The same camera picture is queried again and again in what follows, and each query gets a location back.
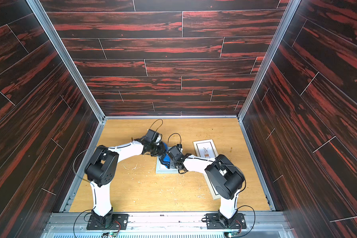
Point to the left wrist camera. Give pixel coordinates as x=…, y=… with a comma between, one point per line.
x=152, y=137

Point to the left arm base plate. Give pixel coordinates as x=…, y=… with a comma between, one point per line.
x=111, y=221

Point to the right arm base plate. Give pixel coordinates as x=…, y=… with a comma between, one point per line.
x=217, y=221

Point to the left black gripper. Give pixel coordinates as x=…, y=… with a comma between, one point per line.
x=161, y=151

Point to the aluminium front rail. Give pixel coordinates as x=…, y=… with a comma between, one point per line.
x=260, y=224

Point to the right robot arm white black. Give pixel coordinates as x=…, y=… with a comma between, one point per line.
x=226, y=178

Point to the blue microfiber cloth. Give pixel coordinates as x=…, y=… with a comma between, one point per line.
x=165, y=159

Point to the light green picture frame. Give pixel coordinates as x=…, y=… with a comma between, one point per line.
x=160, y=169

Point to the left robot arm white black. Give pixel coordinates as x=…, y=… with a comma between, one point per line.
x=101, y=170

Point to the cream picture frame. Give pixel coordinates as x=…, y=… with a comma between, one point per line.
x=205, y=149
x=215, y=195

